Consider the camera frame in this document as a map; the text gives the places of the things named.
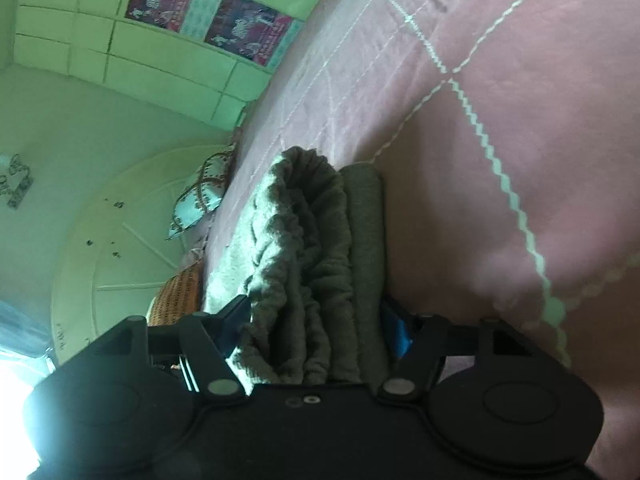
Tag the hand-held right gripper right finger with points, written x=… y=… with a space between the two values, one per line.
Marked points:
x=400 y=336

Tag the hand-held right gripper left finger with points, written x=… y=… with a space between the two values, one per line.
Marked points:
x=234 y=327

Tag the grey-green towel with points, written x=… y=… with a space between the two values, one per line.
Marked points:
x=310 y=260

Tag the patterned white pillow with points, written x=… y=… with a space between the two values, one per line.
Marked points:
x=200 y=200

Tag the white round headboard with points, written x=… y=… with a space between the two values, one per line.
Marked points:
x=115 y=240

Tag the pink quilted blanket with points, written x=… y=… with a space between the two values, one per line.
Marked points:
x=425 y=185

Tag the white wardrobe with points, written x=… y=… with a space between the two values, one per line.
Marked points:
x=150 y=70

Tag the dark red wardrobe poster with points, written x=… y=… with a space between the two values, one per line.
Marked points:
x=160 y=0
x=250 y=30

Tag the patterned wall decal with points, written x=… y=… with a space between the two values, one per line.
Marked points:
x=16 y=182

